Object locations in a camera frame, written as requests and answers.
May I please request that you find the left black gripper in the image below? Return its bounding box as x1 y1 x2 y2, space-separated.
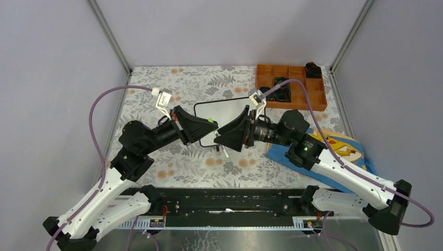
142 105 218 155

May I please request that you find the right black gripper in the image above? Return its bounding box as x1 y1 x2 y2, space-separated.
214 105 293 152

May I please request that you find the green capped marker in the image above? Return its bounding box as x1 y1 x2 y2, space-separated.
208 118 230 159

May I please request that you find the small whiteboard black frame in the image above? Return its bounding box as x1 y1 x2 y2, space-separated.
194 97 257 128

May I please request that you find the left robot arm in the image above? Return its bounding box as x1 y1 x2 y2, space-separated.
43 106 218 250

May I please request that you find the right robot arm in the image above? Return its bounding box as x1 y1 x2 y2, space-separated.
214 106 412 235

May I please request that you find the floral table mat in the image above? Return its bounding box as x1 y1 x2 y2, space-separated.
107 66 320 188

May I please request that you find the black item in tray left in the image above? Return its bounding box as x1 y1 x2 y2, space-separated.
259 86 275 101

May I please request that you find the black item in tray middle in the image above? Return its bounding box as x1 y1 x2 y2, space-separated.
273 77 291 102

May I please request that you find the orange compartment tray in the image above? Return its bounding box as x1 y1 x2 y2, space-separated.
255 64 328 111

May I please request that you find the black item in tray corner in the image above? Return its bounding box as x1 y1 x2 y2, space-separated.
305 62 322 79

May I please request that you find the blue pikachu cloth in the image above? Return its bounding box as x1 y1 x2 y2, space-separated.
266 129 377 193

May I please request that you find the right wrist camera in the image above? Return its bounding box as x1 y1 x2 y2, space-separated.
248 88 267 120

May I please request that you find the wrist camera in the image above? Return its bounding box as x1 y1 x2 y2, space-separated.
248 88 267 120
151 88 172 119

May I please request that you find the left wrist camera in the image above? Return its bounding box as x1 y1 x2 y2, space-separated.
151 88 172 119

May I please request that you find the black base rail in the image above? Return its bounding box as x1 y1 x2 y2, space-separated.
140 188 326 229

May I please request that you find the right aluminium frame post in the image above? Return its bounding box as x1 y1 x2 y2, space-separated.
330 0 376 73

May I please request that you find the aluminium frame post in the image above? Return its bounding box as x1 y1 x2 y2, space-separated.
86 0 132 75
330 0 376 73

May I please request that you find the left aluminium frame post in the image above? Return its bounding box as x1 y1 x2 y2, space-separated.
86 0 132 75

